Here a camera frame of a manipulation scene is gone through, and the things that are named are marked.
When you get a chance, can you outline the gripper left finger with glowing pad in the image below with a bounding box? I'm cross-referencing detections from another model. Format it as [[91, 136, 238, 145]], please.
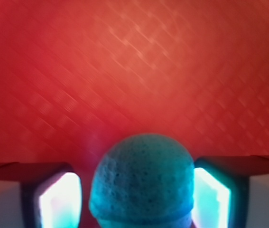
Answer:
[[0, 162, 82, 228]]

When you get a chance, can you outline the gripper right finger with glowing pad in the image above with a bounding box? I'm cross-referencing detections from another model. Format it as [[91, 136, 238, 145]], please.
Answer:
[[192, 155, 269, 228]]

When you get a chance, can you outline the blue foam ball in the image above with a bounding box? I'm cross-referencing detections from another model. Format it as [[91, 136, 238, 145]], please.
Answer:
[[89, 133, 194, 228]]

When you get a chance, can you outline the red plastic tray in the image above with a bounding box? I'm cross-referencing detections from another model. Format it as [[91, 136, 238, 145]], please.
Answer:
[[0, 0, 269, 228]]

